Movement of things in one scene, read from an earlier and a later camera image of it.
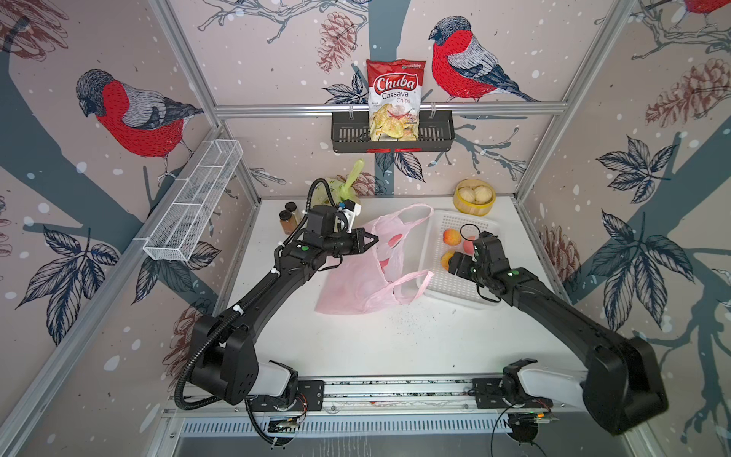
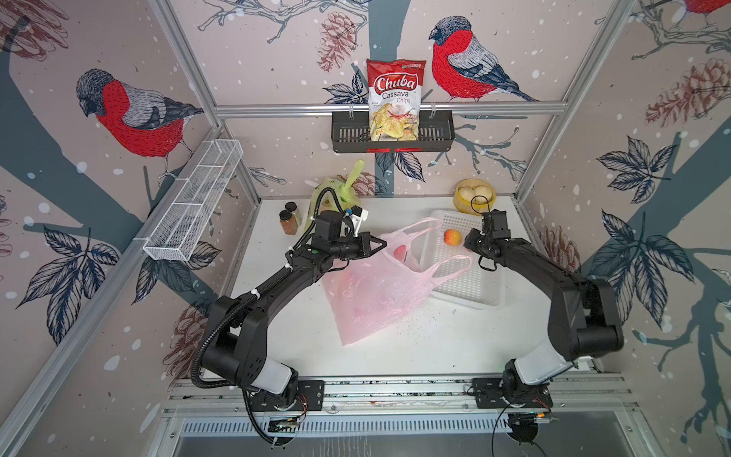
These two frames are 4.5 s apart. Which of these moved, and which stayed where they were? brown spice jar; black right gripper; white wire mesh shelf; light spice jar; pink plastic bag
Moved: pink plastic bag; black right gripper
Stayed: white wire mesh shelf; brown spice jar; light spice jar
